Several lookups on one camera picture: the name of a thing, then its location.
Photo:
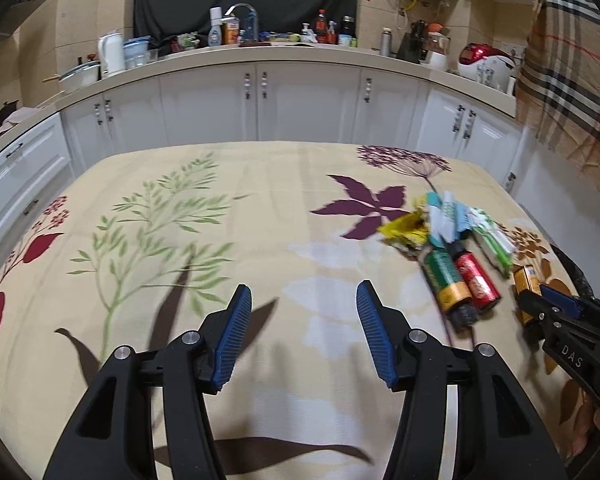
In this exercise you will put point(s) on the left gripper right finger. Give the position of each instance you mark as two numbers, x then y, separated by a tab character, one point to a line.
498	435

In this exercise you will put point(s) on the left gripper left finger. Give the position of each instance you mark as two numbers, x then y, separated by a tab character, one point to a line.
109	434

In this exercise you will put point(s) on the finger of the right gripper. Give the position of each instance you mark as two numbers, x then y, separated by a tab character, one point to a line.
570	305
541	317

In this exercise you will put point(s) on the yellow label bottle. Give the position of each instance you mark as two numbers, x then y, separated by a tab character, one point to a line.
525	280

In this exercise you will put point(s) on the green white wrapper bundle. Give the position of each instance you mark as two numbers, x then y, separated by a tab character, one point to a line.
493	242

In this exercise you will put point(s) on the green label bottle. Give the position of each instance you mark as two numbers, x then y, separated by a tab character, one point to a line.
450	290

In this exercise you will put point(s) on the white teal tube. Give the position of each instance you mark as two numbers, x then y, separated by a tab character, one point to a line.
434	215

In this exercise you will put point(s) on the yellow wrapper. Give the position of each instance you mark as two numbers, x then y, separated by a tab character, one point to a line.
410	232

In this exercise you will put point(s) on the blue white tube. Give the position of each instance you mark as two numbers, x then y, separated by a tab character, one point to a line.
455	223

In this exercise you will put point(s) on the black trash bin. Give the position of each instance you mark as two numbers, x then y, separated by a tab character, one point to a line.
577	277

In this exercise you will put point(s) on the floral beige tablecloth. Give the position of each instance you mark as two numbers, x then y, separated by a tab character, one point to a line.
142	246

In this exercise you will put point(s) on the plaid beige scarf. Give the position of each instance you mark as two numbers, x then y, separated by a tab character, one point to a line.
558	84

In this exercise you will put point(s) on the red white rice cooker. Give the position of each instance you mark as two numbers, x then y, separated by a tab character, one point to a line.
487	65

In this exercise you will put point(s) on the white lower cabinets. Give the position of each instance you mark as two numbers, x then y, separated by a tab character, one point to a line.
308	95

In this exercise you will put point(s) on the white blender jug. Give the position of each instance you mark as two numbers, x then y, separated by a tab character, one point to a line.
437	47

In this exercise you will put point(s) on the black knife block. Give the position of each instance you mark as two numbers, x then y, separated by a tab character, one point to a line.
413	43

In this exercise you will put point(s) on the steel thermos bottle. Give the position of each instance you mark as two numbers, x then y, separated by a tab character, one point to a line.
385	42

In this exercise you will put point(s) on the white pot with lid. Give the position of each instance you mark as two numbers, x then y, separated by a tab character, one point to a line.
80	77

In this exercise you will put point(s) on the dark sauce bottle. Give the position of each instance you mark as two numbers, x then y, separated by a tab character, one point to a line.
321	27

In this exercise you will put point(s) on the white electric kettle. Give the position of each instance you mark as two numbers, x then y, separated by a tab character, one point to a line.
111	54

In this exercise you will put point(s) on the chrome sink faucet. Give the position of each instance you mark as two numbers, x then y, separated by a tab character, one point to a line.
248	20

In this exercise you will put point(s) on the orange dish soap bottle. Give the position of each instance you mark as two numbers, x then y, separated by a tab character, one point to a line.
231	30

